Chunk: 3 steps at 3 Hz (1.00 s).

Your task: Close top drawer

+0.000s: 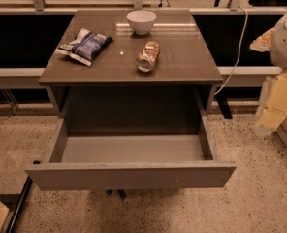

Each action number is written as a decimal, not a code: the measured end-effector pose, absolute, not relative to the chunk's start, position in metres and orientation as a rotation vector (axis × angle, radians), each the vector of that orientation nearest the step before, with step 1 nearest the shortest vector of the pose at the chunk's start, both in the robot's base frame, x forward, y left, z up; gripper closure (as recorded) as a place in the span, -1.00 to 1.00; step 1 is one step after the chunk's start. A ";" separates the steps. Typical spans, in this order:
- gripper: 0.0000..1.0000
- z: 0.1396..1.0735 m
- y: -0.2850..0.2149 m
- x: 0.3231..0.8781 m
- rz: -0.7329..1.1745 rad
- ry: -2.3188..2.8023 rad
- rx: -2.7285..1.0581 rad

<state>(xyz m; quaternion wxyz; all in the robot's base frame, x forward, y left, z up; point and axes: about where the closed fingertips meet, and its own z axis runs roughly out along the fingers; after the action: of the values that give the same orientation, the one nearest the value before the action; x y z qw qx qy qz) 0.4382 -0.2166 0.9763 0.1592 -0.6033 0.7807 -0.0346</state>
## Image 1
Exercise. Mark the blue white chip bag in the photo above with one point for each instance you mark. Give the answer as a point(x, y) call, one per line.
point(86, 47)

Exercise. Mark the black floor bar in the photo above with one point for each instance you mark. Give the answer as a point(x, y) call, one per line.
point(19, 206)

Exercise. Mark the white ceramic bowl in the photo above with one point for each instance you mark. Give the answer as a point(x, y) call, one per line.
point(141, 21)

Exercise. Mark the foam gripper body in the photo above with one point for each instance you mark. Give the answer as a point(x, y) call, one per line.
point(285, 46)

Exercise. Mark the crushed metallic can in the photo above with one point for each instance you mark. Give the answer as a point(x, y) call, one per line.
point(147, 58)

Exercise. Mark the grey top drawer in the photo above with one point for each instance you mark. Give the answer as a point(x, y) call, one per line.
point(120, 138)

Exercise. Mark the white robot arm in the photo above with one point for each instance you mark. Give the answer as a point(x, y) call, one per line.
point(275, 41)

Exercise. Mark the grey drawer cabinet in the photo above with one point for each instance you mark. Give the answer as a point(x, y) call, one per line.
point(184, 57)

